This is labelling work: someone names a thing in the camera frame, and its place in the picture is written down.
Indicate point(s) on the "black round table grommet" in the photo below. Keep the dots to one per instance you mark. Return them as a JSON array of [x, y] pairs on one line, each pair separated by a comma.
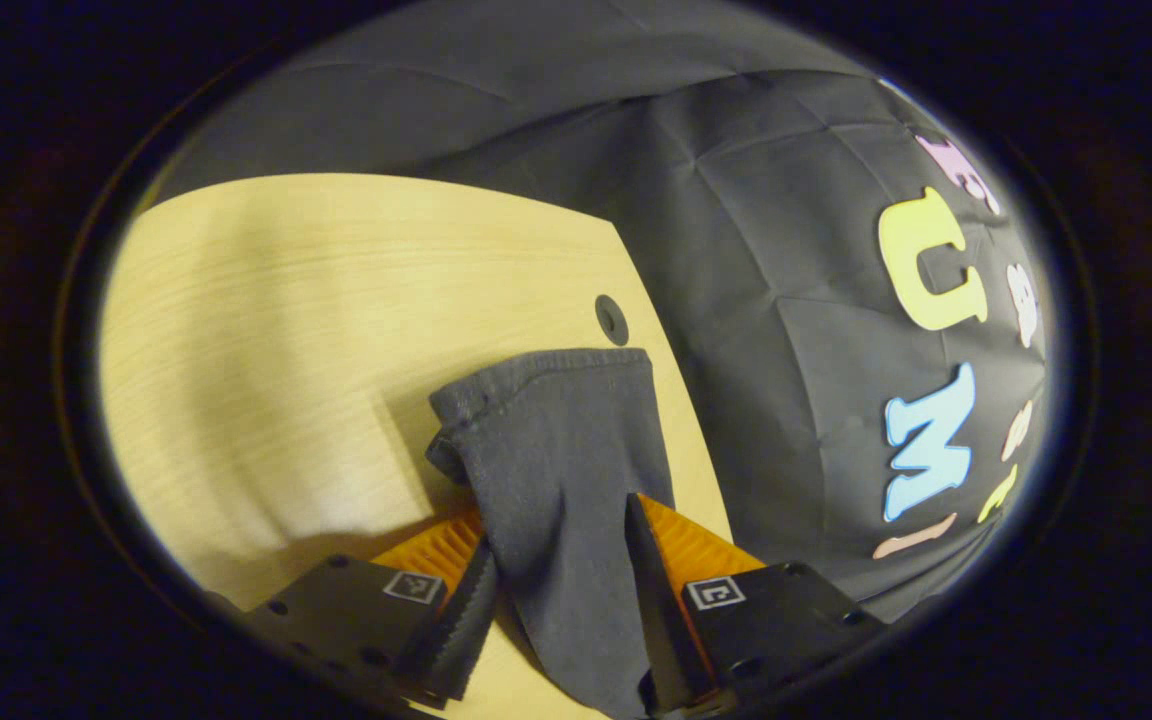
[[612, 320]]

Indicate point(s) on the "dark grey jeans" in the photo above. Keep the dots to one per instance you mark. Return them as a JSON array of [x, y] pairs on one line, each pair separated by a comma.
[[556, 470]]

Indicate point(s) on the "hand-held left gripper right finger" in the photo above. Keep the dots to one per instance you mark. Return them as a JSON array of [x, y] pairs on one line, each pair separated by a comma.
[[661, 620]]

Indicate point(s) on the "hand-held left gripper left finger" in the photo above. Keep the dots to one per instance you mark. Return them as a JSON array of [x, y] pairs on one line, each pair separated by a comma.
[[456, 640]]

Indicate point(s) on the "black backdrop cloth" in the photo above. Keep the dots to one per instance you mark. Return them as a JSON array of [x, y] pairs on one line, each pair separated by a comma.
[[786, 250]]

